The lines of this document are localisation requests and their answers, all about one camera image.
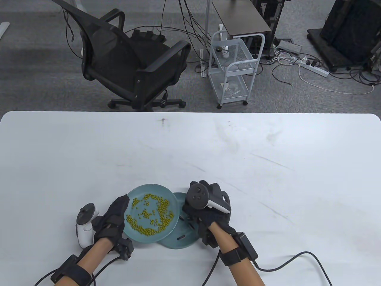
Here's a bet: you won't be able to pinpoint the person's right hand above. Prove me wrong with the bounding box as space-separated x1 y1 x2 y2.
182 180 237 247

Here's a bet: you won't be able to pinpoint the person's left hand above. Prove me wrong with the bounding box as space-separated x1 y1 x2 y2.
93 195 130 245

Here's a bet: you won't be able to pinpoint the grey white controller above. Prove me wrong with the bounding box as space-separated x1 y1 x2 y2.
75 203 100 248
186 184 231 214

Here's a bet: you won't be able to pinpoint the teal plate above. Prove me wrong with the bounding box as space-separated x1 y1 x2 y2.
158 192 199 249
123 184 179 243

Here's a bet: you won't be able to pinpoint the striped sunflower seeds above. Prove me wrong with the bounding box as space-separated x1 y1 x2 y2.
176 216 195 240

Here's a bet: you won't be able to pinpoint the person's right forearm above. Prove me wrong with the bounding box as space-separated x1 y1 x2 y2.
208 223 266 286

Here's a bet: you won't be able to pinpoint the person's left forearm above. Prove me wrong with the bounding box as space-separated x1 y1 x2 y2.
60 238 113 286

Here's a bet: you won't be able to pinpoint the pile of green mung beans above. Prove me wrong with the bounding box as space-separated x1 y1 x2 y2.
126 194 175 236

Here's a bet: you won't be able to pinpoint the white metal strips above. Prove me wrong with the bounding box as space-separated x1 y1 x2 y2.
199 49 207 78

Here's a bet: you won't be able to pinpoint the black mesh office chair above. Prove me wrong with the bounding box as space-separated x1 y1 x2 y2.
51 0 192 112

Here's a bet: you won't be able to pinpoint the white power strip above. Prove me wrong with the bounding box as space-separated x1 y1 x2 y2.
299 63 330 78

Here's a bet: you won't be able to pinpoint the grey floor box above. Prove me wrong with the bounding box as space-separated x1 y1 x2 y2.
277 40 303 55

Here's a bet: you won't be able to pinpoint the brown side table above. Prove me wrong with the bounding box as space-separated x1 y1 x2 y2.
212 0 272 39

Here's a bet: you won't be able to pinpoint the black equipment stand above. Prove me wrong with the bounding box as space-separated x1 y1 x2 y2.
307 0 381 72

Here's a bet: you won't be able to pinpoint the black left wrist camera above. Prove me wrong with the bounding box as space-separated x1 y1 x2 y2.
115 238 134 261

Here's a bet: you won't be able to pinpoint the black right forearm strap box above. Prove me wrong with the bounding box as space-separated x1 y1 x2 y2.
220 232 259 266

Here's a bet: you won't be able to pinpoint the black forearm strap box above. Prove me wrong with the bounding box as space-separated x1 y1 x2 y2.
220 232 259 266
50 255 92 286

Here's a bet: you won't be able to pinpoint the black left forearm strap box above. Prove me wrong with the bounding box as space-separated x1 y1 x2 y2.
50 255 92 286

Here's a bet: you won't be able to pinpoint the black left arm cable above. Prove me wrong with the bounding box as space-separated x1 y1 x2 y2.
34 268 61 286

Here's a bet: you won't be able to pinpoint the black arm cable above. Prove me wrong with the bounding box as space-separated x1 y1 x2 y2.
202 252 333 286
34 268 61 286

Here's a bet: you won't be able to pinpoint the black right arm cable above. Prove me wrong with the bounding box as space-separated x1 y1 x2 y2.
202 252 333 286

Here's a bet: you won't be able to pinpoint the white wire trolley cart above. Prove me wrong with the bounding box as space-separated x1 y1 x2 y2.
208 31 265 109

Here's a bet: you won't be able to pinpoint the black metal frame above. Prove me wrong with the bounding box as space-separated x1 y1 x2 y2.
251 0 288 58

